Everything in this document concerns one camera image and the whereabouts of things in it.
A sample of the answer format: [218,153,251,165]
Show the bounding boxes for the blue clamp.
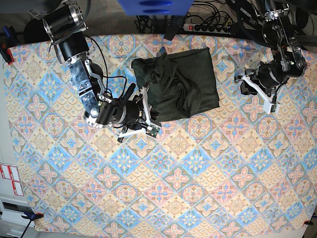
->
[21,212,44,238]
[0,26,14,65]

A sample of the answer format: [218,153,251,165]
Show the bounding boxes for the black power strip red switch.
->
[183,23,230,34]

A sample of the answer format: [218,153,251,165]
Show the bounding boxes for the black remote-like device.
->
[163,15,185,41]

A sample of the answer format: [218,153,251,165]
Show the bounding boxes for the red white label stickers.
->
[0,164,24,196]

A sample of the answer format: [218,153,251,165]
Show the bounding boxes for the blue plastic box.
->
[118,0,194,16]

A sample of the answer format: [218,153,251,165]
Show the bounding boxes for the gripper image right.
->
[234,62,289,104]

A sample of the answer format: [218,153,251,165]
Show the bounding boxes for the colourful patterned tablecloth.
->
[3,35,317,238]

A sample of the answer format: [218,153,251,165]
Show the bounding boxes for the clamp bottom right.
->
[304,221,314,226]

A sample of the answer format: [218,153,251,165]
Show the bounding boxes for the dark green long-sleeve T-shirt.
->
[131,48,219,122]

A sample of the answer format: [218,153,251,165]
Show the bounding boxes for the blue clamp top left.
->
[0,26,14,65]

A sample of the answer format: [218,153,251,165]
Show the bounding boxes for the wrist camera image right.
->
[263,101,280,115]

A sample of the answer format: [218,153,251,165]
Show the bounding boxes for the black round stool base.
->
[23,19,50,44]

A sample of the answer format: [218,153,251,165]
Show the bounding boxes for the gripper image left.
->
[84,83,161,143]

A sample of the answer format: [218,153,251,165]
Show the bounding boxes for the blue clamp bottom left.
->
[21,212,44,238]

